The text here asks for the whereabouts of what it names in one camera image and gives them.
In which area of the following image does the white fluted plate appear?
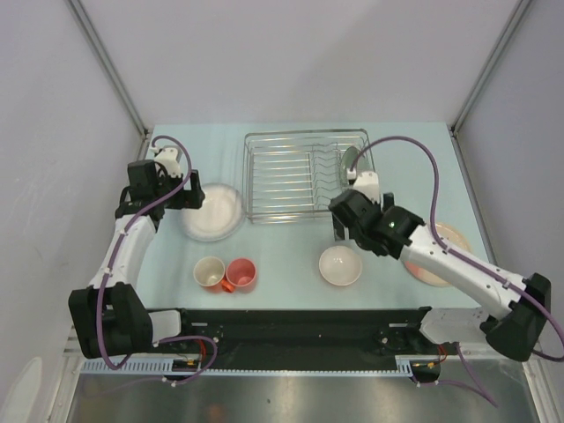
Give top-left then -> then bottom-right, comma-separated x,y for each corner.
180,183 -> 245,242

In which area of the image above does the green bowl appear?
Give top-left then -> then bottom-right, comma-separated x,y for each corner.
338,146 -> 375,186

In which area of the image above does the white and orange bowl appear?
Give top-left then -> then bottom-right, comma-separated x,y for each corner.
318,246 -> 363,286

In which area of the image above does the metal wire dish rack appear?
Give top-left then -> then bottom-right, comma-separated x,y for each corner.
242,129 -> 369,224

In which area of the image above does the pink and cream plate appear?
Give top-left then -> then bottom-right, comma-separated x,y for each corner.
403,221 -> 471,288

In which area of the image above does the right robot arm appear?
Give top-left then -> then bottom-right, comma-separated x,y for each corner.
329,189 -> 552,362

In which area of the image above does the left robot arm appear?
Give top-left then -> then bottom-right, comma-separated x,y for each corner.
68,160 -> 205,359

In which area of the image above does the cream cup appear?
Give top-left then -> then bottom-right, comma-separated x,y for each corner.
193,256 -> 226,289

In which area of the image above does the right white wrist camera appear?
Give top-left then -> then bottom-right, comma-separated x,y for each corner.
346,170 -> 381,204

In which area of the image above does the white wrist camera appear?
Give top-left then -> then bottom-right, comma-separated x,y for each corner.
346,170 -> 381,204
149,146 -> 182,177

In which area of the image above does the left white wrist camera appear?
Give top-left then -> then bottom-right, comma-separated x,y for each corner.
149,146 -> 182,177

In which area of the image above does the pink cup orange handle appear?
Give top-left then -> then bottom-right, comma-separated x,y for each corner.
220,257 -> 257,293

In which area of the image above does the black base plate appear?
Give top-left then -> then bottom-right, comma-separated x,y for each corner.
89,307 -> 442,359

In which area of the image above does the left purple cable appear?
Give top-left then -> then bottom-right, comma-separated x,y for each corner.
96,135 -> 219,389

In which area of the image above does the purple cable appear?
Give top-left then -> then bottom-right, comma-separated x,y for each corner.
350,135 -> 564,406
96,135 -> 219,389

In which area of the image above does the white slotted cable duct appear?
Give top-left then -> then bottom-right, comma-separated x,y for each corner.
81,358 -> 439,378

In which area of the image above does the aluminium front rail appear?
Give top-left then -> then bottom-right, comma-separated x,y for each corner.
63,336 -> 83,357

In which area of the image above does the left aluminium frame post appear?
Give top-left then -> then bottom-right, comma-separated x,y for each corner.
64,0 -> 149,139

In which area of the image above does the aluminium frame post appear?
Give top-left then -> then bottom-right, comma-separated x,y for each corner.
64,0 -> 149,139
449,0 -> 536,137

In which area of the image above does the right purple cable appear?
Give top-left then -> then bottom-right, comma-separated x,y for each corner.
350,135 -> 564,406

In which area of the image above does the right aluminium frame post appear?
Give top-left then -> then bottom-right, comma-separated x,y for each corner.
449,0 -> 536,137

